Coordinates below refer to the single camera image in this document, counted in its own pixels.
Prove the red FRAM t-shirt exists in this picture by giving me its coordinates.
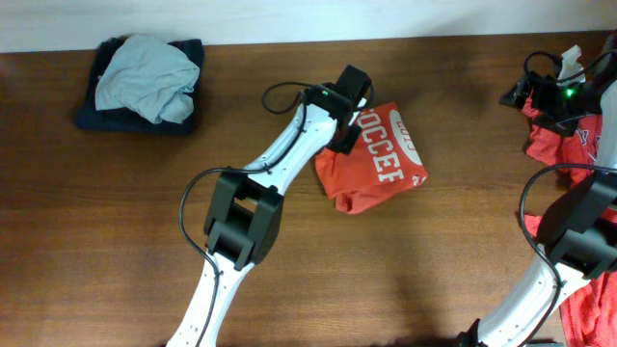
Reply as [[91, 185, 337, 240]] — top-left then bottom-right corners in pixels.
[[315, 102, 428, 215]]

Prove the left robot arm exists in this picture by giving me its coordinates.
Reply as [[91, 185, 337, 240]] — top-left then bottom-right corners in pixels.
[[168, 66, 375, 347]]

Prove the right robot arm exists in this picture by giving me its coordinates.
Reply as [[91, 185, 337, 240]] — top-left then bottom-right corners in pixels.
[[454, 36, 616, 347]]

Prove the light grey crumpled garment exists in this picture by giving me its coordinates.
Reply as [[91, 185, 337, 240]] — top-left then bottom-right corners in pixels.
[[94, 35, 201, 124]]

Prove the red soccer t-shirt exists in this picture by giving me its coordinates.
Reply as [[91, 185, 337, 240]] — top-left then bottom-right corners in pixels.
[[522, 100, 616, 347]]

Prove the folded dark navy garment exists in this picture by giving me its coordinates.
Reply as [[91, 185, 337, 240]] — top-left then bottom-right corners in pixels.
[[75, 38, 198, 136]]

